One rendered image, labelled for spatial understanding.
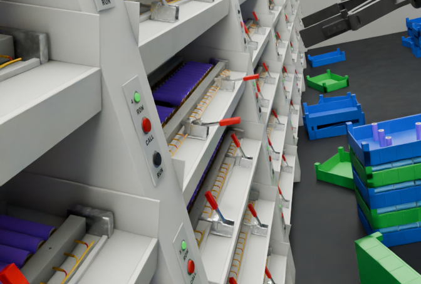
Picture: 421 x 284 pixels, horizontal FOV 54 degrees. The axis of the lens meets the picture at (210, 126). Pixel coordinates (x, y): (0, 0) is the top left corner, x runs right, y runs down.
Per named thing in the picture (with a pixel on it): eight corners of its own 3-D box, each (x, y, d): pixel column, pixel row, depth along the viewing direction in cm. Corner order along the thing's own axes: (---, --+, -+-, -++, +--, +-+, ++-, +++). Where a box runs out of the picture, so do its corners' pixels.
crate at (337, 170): (400, 173, 182) (398, 157, 179) (374, 195, 172) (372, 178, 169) (342, 160, 206) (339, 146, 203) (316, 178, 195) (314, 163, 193)
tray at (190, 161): (244, 88, 111) (249, 53, 108) (180, 220, 57) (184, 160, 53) (173, 76, 115) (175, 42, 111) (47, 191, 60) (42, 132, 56)
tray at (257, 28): (269, 38, 174) (274, 4, 169) (249, 78, 120) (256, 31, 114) (222, 31, 178) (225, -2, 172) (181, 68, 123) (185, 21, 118)
